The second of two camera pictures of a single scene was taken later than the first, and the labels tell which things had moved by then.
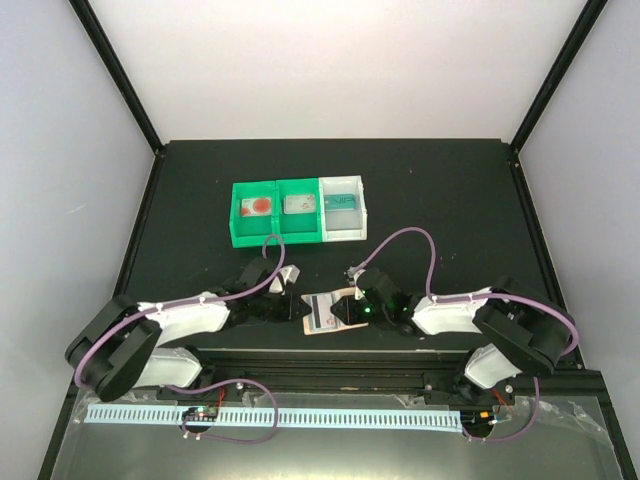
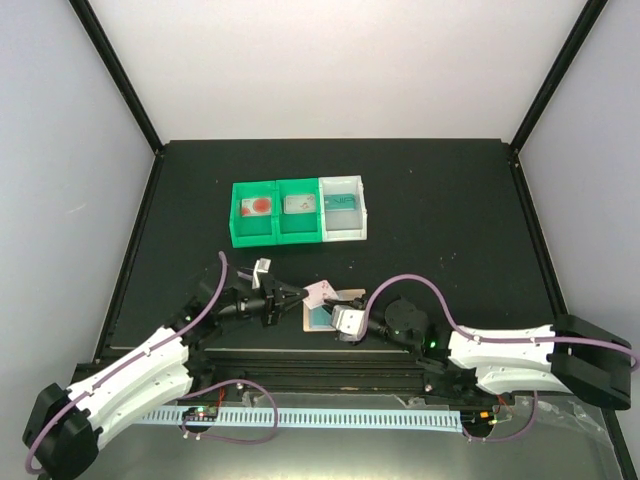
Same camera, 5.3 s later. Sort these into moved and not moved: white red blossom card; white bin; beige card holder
Moved: white red blossom card
Not moved: white bin; beige card holder
